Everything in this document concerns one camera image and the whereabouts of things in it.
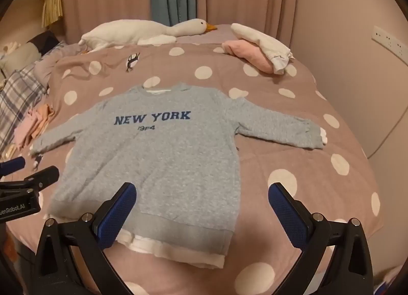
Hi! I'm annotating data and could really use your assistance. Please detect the pink clothes pile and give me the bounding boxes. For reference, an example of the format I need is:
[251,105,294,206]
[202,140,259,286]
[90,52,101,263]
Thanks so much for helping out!
[13,103,56,152]

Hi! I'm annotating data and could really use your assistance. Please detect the white goose plush toy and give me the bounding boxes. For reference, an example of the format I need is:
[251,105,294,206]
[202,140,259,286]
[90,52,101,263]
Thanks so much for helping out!
[78,19,218,53]

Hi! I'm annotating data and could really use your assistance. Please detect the plaid cloth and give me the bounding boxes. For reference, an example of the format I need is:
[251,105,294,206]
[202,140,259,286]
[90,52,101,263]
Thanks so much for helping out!
[0,40,69,155]

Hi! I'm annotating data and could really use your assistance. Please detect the pink polka-dot blanket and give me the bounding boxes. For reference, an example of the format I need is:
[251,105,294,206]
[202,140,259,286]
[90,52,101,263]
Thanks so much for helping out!
[6,24,386,295]

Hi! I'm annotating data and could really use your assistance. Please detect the grey-blue printed sweatshirt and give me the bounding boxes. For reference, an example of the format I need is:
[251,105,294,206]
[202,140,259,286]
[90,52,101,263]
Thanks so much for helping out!
[30,83,328,269]

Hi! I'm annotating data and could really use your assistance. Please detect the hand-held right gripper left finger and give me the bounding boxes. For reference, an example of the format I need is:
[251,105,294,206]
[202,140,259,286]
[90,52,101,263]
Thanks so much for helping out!
[33,182,137,295]

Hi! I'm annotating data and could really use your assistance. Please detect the white wall socket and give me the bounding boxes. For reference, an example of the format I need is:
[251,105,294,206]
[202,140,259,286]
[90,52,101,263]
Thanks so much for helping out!
[372,25,408,61]

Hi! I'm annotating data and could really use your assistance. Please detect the yellow fringed hanging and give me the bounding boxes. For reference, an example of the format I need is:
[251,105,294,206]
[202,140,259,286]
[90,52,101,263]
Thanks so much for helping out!
[42,0,63,28]

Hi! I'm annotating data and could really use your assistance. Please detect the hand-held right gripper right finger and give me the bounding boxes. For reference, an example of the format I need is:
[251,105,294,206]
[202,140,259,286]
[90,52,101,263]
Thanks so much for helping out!
[268,183,373,295]

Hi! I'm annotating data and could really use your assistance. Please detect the pink folded garment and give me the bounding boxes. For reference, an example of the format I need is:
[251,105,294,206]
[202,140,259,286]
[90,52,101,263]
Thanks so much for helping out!
[221,39,275,73]

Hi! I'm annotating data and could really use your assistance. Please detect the dark cloth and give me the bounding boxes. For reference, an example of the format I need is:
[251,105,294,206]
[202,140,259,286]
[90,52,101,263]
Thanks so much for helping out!
[29,30,64,53]

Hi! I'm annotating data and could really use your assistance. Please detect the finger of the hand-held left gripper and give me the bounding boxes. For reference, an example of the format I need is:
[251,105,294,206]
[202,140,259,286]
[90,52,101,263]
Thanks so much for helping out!
[24,166,60,191]
[0,157,26,176]

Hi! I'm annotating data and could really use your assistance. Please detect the white folded garment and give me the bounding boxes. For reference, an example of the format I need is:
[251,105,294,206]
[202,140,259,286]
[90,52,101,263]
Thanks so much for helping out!
[230,23,294,75]

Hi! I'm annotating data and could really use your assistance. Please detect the white pillow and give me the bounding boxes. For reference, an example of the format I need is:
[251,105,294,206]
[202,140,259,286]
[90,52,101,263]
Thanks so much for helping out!
[0,42,42,69]

